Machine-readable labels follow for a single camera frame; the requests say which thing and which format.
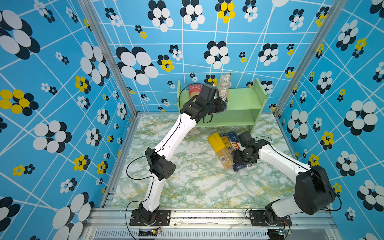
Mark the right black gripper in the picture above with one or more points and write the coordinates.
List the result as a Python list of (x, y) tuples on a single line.
[(236, 157)]

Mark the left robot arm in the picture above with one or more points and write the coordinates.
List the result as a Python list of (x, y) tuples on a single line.
[(206, 103)]

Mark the aluminium front rail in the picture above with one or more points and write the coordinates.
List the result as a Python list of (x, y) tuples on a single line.
[(209, 224)]

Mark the red spaghetti bag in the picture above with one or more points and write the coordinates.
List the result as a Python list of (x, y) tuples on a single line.
[(194, 90)]

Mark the blue clear spaghetti bag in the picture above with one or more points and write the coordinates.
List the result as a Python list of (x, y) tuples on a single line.
[(227, 142)]

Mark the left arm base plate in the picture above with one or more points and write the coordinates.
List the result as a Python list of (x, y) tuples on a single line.
[(144, 218)]

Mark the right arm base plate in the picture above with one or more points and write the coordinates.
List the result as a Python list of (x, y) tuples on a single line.
[(260, 218)]

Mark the light green wooden shelf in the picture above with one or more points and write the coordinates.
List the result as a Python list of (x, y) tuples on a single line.
[(244, 108)]

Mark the yellow top spaghetti bag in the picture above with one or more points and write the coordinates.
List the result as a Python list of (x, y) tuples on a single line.
[(220, 149)]

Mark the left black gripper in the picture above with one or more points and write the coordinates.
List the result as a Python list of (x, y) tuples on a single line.
[(219, 105)]

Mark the clear white-label spaghetti bag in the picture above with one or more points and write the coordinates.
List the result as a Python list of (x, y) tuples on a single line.
[(224, 87)]

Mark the blue Barilla spaghetti box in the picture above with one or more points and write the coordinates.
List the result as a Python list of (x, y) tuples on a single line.
[(236, 143)]

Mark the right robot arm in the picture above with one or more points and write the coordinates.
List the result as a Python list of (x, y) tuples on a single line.
[(313, 191)]

